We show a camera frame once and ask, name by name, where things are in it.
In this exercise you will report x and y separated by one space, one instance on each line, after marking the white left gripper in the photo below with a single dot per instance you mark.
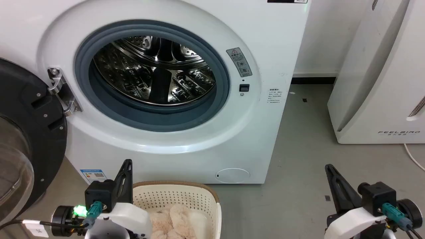
129 220

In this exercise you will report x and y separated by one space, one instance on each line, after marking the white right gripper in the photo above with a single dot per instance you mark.
352 224

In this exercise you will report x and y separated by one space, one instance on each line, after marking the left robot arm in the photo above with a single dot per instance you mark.
63 217

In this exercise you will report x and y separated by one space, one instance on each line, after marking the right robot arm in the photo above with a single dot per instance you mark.
411 212

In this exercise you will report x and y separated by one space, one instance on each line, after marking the black round washer door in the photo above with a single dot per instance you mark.
41 139

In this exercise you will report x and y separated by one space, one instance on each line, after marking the stainless steel washing machine drum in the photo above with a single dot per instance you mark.
132 76

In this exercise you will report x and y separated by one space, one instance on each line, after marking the black device edge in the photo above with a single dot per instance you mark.
285 1

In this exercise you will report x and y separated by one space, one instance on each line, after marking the blue white energy label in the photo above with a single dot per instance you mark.
93 176

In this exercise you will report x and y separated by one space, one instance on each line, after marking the cream perforated laundry basket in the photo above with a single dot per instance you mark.
176 194

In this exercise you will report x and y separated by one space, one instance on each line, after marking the beige fluffy towel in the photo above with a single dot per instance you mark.
176 219

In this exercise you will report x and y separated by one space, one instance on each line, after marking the round white filter cover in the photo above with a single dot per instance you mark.
232 175

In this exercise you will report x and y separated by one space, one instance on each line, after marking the silver metal door hinge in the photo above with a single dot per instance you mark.
63 91

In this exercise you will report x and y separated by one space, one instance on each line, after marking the white standing air purifier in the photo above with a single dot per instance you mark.
375 83

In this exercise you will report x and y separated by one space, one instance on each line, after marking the grey rubber door gasket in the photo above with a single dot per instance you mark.
221 94

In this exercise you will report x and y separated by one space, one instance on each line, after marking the grey warning sticker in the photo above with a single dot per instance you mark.
239 62

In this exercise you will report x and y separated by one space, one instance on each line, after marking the white front-load washing machine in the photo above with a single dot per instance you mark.
269 36

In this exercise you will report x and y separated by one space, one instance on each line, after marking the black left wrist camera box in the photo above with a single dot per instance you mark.
99 192

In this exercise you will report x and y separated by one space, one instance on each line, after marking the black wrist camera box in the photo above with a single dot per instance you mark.
99 192
378 197

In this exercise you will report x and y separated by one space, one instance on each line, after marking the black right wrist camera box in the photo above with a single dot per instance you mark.
378 197

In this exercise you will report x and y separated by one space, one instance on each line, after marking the black wall baseboard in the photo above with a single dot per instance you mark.
312 80

